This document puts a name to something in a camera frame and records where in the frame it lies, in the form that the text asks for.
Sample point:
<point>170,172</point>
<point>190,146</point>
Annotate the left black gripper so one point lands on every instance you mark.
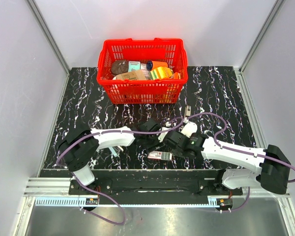
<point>149,148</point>

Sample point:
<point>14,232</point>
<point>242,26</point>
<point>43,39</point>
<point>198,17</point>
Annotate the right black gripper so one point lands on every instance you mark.
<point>177,152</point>

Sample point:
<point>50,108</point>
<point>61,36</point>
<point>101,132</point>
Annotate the light blue stapler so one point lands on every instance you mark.
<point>116,150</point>

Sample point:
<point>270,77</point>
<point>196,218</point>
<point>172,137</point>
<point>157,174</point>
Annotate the beige stapler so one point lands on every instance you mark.
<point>187,111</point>

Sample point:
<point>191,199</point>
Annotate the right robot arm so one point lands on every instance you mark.
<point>258,168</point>

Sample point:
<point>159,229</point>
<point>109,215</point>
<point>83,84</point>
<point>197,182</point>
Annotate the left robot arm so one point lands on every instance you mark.
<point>78,147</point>

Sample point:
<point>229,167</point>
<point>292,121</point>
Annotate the red white staple box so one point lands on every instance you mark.
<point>159,155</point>

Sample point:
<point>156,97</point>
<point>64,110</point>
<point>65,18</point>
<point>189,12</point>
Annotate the brown cardboard box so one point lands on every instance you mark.
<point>132,76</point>

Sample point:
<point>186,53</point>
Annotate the yellow green striped box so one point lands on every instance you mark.
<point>161,73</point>

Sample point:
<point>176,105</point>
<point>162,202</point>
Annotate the red plastic shopping basket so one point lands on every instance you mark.
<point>169,50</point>

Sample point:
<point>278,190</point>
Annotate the orange cylinder can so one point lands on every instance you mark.
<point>151,64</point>

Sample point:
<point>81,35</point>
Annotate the teal small box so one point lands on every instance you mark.
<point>134,65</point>

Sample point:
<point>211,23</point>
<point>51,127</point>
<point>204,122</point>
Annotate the brown round cookie pack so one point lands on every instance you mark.
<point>119,67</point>

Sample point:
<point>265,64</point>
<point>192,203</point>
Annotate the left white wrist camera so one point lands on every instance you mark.
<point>164,131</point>

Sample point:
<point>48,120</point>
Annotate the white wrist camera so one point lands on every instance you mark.
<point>188,128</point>
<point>164,131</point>

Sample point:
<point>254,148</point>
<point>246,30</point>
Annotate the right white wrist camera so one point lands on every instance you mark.
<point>188,128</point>

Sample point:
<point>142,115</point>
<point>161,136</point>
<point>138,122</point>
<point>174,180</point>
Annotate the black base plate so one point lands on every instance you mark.
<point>156,187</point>

